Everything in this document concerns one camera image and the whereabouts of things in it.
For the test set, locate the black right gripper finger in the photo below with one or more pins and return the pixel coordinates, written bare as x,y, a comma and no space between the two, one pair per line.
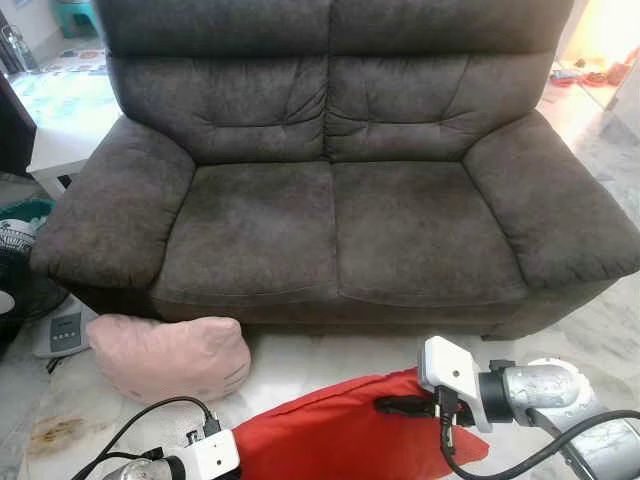
398,406

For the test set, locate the red pillow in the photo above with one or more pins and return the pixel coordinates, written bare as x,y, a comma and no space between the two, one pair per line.
330,440

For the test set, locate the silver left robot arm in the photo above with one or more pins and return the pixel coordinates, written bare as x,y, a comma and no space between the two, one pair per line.
140,470

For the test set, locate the grey two seat sofa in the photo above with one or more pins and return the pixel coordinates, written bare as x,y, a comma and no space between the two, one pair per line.
330,200

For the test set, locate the pink cat face pillow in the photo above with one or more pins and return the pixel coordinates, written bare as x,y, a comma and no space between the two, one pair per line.
170,360

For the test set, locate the white low table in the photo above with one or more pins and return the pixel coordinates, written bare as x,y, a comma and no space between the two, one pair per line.
70,155

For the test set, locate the teal plastic basket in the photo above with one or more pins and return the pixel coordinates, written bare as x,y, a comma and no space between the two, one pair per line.
30,208

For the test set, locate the dark brown wooden door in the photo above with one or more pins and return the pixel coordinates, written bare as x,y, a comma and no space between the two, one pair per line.
12,130

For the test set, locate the green plastic stool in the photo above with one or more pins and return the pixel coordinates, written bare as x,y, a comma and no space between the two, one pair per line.
78,15

